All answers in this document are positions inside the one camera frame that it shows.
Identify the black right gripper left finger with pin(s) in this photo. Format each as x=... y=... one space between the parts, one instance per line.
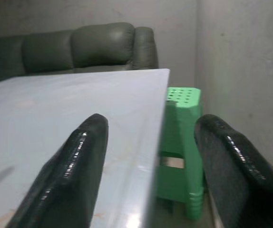
x=74 y=171

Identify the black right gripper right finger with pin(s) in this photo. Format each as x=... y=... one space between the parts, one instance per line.
x=236 y=180

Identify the white plastic table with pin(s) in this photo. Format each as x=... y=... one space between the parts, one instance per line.
x=55 y=107

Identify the green plastic stool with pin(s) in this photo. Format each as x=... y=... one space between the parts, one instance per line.
x=181 y=133

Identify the dark green leather sofa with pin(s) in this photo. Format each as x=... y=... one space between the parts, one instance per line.
x=103 y=47

